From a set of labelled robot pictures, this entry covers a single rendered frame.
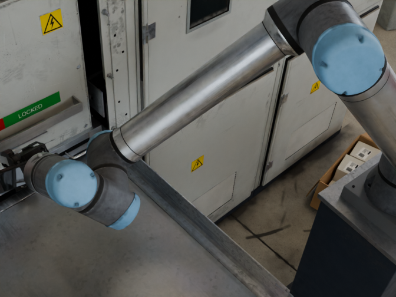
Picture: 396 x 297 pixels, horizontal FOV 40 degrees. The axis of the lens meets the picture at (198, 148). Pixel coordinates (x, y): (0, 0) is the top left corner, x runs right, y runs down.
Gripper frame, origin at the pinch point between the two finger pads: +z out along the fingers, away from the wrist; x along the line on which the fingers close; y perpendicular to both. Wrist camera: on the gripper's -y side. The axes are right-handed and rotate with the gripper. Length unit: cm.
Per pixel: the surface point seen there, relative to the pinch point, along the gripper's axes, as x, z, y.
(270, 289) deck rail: -45, -46, 32
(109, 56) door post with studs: 13.7, -6.5, 34.5
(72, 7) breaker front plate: 28.7, -10.6, 27.7
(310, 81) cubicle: -36, 20, 133
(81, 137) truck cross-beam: -6.5, 8.4, 24.7
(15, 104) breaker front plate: 11.9, -0.9, 8.7
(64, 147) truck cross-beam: -7.0, 8.7, 19.0
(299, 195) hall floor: -95, 40, 128
